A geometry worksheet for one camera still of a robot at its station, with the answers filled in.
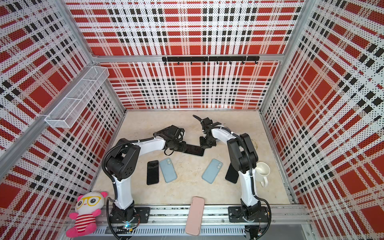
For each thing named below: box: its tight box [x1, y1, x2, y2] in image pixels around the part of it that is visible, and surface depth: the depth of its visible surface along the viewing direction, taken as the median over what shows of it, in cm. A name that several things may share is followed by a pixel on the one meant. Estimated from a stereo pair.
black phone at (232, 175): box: [225, 165, 240, 184], surface depth 88 cm
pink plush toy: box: [66, 192, 108, 238], surface depth 71 cm
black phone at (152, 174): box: [146, 160, 160, 185], surface depth 90 cm
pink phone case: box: [185, 196, 205, 236], surface depth 74 cm
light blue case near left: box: [159, 157, 178, 183], surface depth 92 cm
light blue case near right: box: [201, 158, 224, 184], surface depth 91 cm
